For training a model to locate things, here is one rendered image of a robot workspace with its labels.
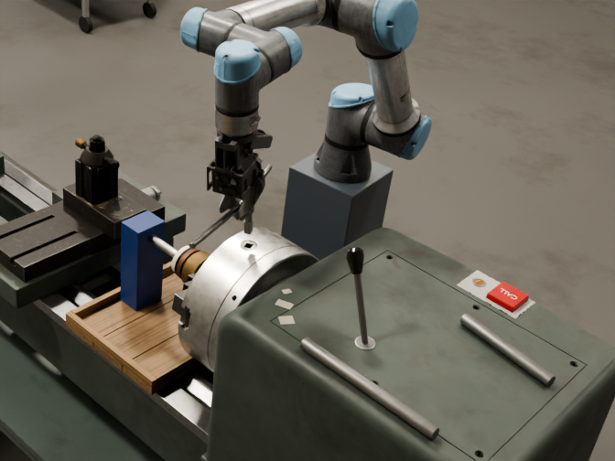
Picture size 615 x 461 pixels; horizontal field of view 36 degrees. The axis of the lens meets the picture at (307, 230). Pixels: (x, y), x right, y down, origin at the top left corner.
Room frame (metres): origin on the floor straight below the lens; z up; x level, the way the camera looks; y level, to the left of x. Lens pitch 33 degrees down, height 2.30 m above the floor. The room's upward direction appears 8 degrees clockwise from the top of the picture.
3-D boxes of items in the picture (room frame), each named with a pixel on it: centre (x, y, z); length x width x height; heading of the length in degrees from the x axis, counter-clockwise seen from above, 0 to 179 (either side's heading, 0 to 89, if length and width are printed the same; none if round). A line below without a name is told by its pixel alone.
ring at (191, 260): (1.63, 0.22, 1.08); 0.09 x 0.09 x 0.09; 53
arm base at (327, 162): (2.14, -0.07, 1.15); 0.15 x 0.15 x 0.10
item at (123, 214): (1.95, 0.52, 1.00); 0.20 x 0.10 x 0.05; 53
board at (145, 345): (1.69, 0.29, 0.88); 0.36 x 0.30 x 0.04; 143
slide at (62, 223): (1.92, 0.58, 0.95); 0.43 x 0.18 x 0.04; 143
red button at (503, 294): (1.45, -0.40, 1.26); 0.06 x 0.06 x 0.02; 53
